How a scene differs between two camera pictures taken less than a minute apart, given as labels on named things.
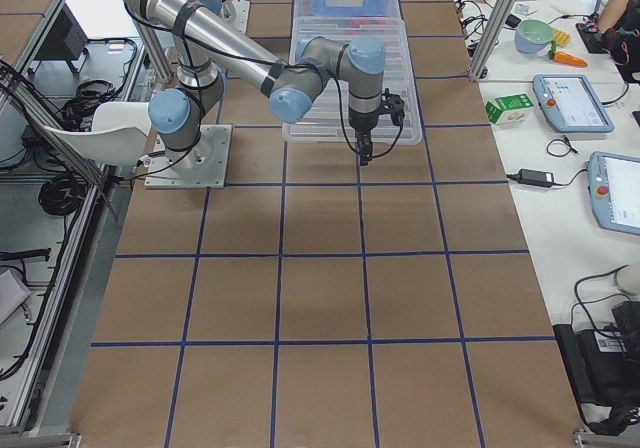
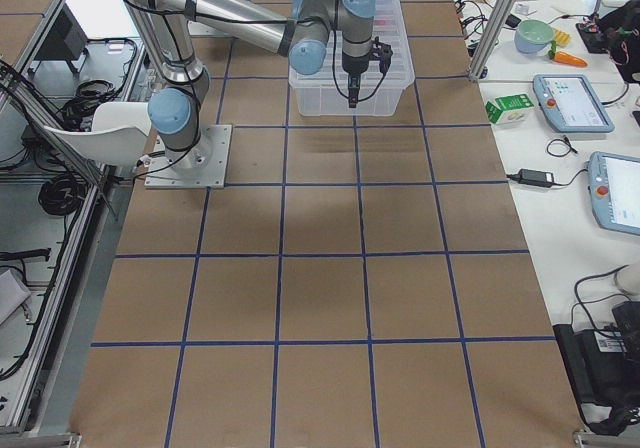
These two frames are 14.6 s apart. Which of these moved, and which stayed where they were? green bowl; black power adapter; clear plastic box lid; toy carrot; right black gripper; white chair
Moved: clear plastic box lid; right black gripper
Stayed: toy carrot; green bowl; white chair; black power adapter
